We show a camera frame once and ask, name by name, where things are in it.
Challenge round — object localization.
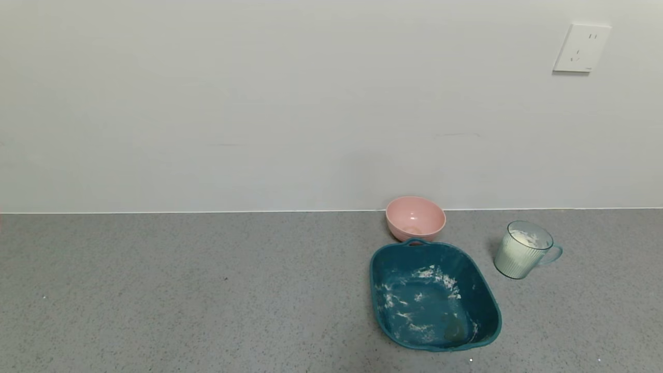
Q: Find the clear ribbed cup with handle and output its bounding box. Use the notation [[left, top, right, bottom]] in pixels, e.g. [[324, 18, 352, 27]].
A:
[[494, 220, 564, 280]]

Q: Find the teal plastic tray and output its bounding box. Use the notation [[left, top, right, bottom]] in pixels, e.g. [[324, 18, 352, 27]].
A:
[[369, 238, 503, 353]]

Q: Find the pink bowl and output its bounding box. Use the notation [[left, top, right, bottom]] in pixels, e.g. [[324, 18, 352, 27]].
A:
[[385, 195, 446, 243]]

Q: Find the white wall socket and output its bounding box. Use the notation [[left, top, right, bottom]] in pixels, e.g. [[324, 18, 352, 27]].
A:
[[553, 23, 612, 74]]

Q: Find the white powder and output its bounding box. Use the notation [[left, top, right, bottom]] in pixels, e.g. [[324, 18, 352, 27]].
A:
[[496, 231, 545, 275]]

